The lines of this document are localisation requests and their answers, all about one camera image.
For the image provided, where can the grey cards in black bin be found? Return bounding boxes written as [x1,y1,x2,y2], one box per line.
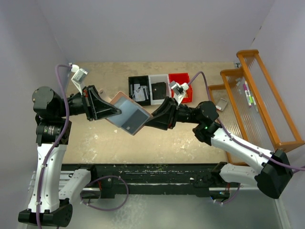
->
[132,83,149,102]

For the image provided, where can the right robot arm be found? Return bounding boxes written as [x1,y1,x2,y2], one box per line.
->
[145,97,293,199]

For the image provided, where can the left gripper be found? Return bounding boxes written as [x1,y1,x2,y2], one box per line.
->
[56,84,121,121]

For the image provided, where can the purple marker pen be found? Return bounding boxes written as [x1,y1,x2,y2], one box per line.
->
[243,83,252,107]

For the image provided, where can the red plastic bin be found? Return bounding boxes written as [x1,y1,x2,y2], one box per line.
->
[169,73,193,104]

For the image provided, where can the orange wooden tiered rack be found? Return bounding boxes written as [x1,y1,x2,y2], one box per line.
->
[208,50,305,153]

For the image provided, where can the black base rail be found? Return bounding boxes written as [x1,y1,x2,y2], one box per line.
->
[41,163,267,198]

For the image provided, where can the small grey red box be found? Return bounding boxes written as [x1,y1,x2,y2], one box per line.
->
[216,98,228,112]

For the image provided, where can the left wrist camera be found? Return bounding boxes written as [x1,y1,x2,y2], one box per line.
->
[71,64,88,93]

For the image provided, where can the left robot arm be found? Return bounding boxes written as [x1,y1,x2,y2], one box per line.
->
[18,85,121,229]

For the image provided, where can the pink leather card holder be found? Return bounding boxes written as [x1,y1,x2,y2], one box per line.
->
[99,89,152,135]

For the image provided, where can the green marker pen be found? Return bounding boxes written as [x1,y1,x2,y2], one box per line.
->
[250,94,259,113]

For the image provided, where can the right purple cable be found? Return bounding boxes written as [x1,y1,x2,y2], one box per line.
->
[189,71,305,205]

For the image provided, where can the aluminium frame rail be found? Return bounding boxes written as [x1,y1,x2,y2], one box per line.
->
[28,169,282,191]

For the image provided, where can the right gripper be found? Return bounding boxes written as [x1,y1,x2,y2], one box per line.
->
[144,96,203,130]

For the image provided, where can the dark grey credit card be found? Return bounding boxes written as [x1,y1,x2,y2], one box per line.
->
[121,110,149,135]

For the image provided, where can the black wallet in bin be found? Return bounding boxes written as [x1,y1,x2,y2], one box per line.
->
[151,82,166,100]

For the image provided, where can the white plastic bin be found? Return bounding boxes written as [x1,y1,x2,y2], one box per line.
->
[148,74,171,105]

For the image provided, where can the black plastic bin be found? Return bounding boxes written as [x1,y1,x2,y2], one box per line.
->
[128,75,151,106]

